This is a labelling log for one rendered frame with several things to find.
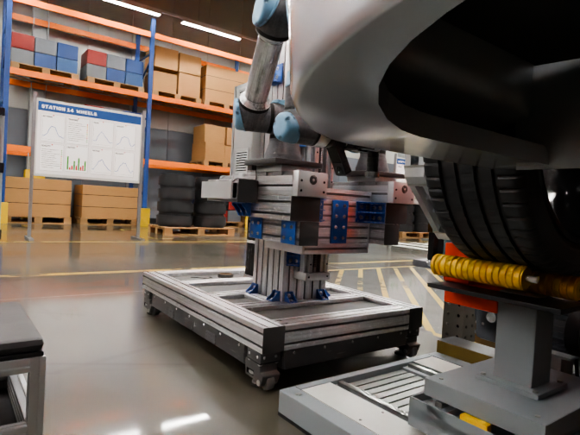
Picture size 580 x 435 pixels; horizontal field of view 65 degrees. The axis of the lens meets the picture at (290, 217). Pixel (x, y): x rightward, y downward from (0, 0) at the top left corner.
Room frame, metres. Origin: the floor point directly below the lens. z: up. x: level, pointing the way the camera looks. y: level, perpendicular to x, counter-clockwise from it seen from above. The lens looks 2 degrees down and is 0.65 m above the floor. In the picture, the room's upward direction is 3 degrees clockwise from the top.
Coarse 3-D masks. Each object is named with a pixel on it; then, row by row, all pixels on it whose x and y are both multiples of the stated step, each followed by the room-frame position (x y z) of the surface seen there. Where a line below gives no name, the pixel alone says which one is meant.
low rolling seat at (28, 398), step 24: (0, 312) 1.12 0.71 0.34; (24, 312) 1.14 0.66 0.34; (0, 336) 0.94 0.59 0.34; (24, 336) 0.95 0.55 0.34; (0, 360) 0.90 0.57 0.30; (24, 360) 0.93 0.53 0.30; (0, 384) 1.22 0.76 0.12; (24, 384) 1.14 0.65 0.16; (0, 408) 1.11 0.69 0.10; (24, 408) 1.01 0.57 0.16; (0, 432) 0.90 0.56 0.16; (24, 432) 0.93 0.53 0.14
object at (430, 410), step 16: (416, 400) 1.16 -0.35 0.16; (432, 400) 1.21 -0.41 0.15; (416, 416) 1.16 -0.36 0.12; (432, 416) 1.12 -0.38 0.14; (448, 416) 1.08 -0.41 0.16; (464, 416) 1.05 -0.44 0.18; (432, 432) 1.11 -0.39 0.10; (448, 432) 1.08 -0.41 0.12; (464, 432) 1.05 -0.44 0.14; (480, 432) 1.02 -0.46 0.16; (496, 432) 1.05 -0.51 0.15; (512, 432) 1.05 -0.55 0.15; (576, 432) 1.07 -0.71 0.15
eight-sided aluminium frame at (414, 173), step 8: (408, 160) 1.15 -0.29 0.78; (416, 160) 1.16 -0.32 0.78; (408, 168) 1.15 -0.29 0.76; (416, 168) 1.13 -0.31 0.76; (408, 176) 1.15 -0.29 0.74; (416, 176) 1.13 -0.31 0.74; (424, 176) 1.11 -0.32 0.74; (408, 184) 1.17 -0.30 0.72; (416, 184) 1.15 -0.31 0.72; (424, 184) 1.13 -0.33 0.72; (416, 192) 1.17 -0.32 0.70; (424, 192) 1.18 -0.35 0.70; (424, 200) 1.18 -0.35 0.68; (424, 208) 1.20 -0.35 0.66; (432, 208) 1.21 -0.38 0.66; (432, 216) 1.21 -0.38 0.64; (432, 224) 1.22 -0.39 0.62; (440, 224) 1.23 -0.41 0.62; (440, 232) 1.22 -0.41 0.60
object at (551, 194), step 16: (544, 176) 1.36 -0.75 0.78; (560, 176) 1.32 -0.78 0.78; (576, 176) 1.29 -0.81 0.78; (544, 192) 0.95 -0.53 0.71; (560, 192) 1.30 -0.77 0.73; (576, 192) 1.27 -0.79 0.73; (560, 208) 1.27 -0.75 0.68; (576, 208) 1.24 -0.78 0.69; (560, 224) 1.00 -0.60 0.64; (576, 224) 1.18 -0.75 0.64; (576, 240) 1.05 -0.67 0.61
